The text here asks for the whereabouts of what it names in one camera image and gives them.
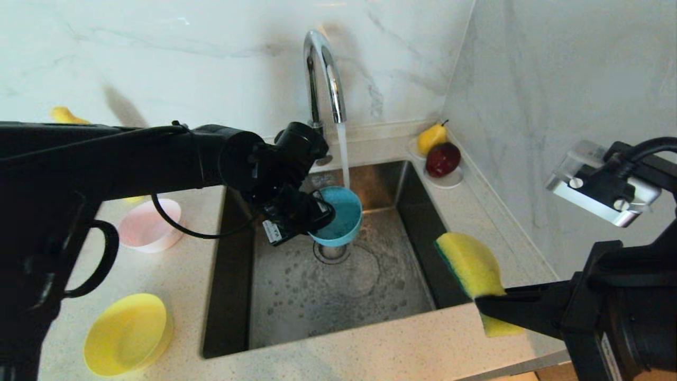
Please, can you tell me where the blue plastic bowl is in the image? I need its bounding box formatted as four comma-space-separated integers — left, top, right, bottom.
308, 185, 363, 248

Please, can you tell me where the yellow green sponge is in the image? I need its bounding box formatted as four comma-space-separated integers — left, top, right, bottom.
435, 232, 524, 338

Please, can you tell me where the orange dish soap bottle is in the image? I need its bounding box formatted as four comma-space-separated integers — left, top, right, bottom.
50, 106, 144, 205

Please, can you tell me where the round metal sink drain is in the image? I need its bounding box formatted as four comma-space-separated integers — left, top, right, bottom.
313, 241, 351, 264

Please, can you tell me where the stainless steel sink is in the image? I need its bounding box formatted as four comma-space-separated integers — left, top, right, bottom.
202, 160, 482, 359

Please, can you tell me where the running tap water stream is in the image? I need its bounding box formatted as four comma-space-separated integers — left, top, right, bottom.
337, 123, 351, 188

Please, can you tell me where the chrome gooseneck faucet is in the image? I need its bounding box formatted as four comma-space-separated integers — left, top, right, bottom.
304, 29, 347, 166

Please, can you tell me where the dark red apple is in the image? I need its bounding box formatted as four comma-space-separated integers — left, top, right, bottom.
424, 143, 460, 178

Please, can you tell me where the small white saucer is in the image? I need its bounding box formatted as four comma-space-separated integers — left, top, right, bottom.
423, 166, 463, 189

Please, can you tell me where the yellow pear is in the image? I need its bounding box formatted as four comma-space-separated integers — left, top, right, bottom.
416, 120, 448, 157

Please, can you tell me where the pink plastic bowl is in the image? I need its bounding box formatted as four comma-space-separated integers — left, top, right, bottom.
117, 198, 183, 253

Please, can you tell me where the yellow plastic bowl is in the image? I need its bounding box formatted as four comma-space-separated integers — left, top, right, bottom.
84, 294, 173, 377

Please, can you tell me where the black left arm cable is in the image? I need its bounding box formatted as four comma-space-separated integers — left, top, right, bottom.
152, 193, 254, 240

